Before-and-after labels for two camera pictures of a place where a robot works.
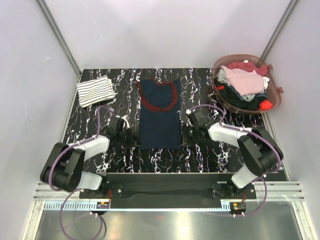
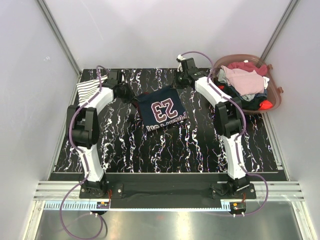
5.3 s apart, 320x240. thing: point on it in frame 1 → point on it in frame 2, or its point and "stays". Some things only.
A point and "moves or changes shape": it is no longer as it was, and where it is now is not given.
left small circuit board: (101, 205) stays
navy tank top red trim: (159, 114) moves or changes shape
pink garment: (260, 69) stays
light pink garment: (246, 83) stays
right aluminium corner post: (279, 29) stays
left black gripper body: (126, 138) → (126, 95)
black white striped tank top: (95, 92) stays
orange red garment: (265, 105) stays
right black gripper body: (192, 133) → (180, 81)
